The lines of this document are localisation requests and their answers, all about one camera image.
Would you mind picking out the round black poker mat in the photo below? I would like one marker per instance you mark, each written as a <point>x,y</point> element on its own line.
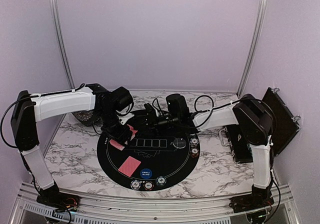
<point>156,152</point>

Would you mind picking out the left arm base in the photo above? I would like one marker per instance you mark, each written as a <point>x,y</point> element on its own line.
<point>61,201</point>

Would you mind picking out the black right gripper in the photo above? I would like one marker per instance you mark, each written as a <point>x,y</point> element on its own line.
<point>152,123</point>

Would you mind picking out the black poker chip case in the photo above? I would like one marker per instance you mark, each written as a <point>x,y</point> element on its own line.
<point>286,128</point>

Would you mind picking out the black dealer button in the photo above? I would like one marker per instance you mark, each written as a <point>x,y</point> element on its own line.
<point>179,143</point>

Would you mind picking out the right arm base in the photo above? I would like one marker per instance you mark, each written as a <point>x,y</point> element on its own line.
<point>250,202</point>

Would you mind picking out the blue small blind button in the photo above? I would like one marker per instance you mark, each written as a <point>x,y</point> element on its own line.
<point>146,173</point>

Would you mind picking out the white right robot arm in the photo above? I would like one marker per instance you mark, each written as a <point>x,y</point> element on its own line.
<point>254,118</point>

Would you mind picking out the red playing card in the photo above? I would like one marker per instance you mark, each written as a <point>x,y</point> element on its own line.
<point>131,128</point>
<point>129,166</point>

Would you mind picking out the red playing card deck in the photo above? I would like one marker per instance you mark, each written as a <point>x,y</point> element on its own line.
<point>116,145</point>

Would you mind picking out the black floral patterned pouch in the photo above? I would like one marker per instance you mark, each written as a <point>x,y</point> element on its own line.
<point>86,118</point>

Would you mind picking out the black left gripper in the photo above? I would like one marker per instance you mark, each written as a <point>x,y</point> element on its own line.
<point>121,136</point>

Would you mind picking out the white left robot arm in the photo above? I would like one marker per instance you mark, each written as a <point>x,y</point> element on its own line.
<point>30,109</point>

